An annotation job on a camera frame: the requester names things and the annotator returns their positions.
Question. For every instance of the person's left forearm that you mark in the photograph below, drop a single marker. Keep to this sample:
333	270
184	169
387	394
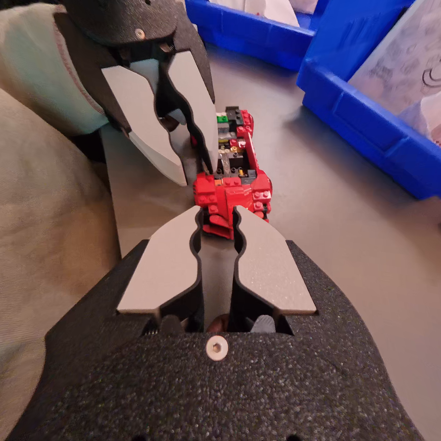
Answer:
31	69

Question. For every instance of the red toy brick car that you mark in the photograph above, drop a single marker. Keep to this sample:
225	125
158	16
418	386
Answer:
237	193

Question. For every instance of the blue plastic bin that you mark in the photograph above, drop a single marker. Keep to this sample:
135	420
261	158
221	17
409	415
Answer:
248	34
361	113

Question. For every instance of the grey desk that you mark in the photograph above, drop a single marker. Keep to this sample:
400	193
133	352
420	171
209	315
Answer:
327	224

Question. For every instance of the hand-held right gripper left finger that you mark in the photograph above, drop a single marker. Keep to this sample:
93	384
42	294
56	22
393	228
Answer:
162	268

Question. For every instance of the white printed paper bag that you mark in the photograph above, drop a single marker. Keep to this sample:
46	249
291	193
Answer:
389	69

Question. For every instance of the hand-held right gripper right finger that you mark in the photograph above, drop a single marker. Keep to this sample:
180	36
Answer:
272	272

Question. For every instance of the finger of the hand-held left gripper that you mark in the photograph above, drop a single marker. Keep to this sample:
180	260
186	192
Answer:
196	96
137	106

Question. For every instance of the person's beige pants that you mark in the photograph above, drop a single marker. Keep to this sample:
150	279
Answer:
51	206

